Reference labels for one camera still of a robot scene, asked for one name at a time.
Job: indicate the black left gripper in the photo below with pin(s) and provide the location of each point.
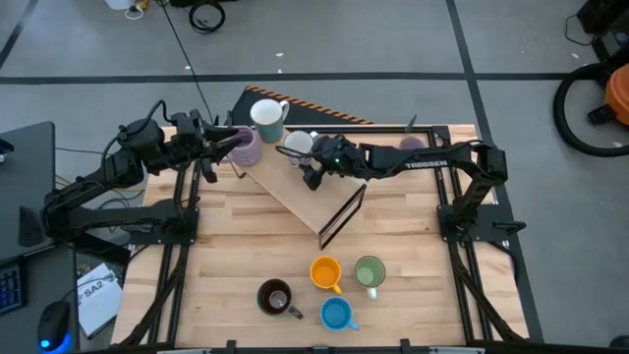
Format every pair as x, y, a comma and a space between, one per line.
189, 145

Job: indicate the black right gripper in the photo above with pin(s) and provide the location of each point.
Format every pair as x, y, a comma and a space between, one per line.
339, 157

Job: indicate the white mug blue pattern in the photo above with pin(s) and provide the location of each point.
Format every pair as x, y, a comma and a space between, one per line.
297, 141

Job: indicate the purple ribbed mug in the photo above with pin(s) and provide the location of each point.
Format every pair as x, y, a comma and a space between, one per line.
248, 147

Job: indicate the dark speckled mug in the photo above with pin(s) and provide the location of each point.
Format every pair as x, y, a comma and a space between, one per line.
275, 297

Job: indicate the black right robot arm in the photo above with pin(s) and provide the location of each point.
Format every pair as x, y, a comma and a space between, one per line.
427, 162

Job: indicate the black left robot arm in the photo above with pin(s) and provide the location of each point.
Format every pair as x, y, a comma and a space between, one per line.
93, 181

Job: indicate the wooden rack board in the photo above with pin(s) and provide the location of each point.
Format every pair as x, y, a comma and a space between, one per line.
295, 192

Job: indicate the black ramp orange stripes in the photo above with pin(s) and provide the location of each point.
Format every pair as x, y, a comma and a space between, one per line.
319, 114

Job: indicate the yellow mug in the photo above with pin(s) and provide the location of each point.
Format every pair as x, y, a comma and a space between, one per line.
325, 273

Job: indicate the black metal beam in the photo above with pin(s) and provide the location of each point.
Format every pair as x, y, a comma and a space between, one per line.
103, 251

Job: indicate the black floor case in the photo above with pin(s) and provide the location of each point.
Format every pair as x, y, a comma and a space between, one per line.
196, 2

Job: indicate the white floor object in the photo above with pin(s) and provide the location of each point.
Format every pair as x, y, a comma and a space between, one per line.
120, 4

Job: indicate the dark grey desk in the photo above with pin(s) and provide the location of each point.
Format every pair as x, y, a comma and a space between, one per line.
29, 172

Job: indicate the white printed booklet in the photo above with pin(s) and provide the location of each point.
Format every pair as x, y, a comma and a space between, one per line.
100, 305

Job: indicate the small black white gadget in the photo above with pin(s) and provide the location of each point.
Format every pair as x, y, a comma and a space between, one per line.
5, 147

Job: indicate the black computer mouse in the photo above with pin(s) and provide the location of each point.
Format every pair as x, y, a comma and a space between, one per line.
54, 324

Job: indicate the black keyboard blue keys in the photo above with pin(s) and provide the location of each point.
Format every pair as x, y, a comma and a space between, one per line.
10, 287

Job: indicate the orange vacuum cleaner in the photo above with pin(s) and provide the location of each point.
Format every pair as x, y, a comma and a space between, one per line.
619, 93
560, 113

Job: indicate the black equipment stack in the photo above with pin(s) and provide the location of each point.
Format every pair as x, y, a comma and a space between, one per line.
609, 24

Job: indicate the black round floor object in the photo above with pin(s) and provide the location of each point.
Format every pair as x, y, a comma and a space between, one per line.
620, 342

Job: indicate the black metal table frame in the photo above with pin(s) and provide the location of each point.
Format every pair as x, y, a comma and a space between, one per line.
383, 130

